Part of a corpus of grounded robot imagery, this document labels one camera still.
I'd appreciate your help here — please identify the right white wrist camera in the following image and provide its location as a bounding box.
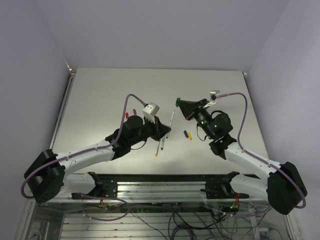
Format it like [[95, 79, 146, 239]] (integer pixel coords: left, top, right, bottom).
[[205, 90, 221, 108]]

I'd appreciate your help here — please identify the aluminium mounting rail frame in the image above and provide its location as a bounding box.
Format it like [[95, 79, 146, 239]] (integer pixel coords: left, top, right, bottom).
[[25, 181, 292, 240]]

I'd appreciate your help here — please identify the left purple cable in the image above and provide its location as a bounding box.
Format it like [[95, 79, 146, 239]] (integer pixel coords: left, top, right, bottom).
[[20, 93, 148, 199]]

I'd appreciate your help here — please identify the blue marker pen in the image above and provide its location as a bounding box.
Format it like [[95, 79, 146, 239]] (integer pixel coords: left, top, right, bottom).
[[160, 136, 166, 150]]

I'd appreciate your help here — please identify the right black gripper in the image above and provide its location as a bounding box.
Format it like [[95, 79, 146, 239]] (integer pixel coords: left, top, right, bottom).
[[177, 99, 215, 139]]

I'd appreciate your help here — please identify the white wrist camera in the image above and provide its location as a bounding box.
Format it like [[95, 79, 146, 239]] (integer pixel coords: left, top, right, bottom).
[[205, 90, 221, 108], [142, 102, 160, 124]]

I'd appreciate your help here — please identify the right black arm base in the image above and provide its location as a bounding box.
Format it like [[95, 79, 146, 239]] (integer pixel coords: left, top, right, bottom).
[[200, 171, 240, 199]]

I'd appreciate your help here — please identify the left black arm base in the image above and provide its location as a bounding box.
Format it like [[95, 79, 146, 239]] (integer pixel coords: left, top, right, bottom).
[[71, 172, 118, 200]]

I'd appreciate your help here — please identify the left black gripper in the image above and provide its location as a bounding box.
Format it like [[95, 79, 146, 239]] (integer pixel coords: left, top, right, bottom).
[[129, 114, 171, 146]]

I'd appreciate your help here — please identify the green marker pen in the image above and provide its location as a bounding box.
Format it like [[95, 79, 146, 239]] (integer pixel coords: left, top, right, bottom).
[[165, 110, 175, 139]]

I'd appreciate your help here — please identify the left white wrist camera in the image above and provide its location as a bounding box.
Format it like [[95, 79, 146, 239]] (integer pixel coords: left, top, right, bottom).
[[142, 102, 160, 124]]

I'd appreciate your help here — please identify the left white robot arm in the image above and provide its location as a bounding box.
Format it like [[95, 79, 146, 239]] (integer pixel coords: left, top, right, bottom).
[[22, 115, 171, 204]]

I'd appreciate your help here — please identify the green pen cap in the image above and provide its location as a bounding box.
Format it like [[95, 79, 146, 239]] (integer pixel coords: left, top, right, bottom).
[[175, 97, 181, 107]]

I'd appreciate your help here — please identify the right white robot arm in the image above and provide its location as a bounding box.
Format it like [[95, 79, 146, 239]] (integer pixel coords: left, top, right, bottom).
[[176, 99, 308, 215]]

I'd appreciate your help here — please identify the yellow marker pen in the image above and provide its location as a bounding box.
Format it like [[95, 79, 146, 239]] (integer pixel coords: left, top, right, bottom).
[[155, 140, 161, 157]]

